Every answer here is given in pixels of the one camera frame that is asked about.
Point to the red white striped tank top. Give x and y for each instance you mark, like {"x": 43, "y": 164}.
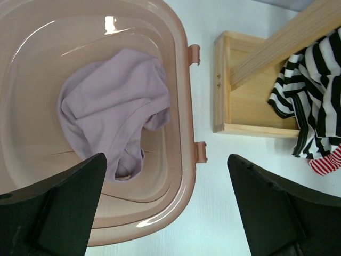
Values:
{"x": 328, "y": 164}

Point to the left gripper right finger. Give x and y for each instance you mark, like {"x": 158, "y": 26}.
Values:
{"x": 282, "y": 217}

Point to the pink plastic basin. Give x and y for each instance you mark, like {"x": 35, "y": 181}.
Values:
{"x": 42, "y": 44}

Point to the wooden clothes rack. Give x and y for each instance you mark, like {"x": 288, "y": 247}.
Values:
{"x": 246, "y": 68}

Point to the black white striped tank top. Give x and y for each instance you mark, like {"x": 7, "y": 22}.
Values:
{"x": 308, "y": 89}

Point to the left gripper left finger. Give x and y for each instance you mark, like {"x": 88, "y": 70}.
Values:
{"x": 53, "y": 216}

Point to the lilac tank top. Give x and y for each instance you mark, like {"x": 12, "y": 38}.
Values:
{"x": 104, "y": 106}

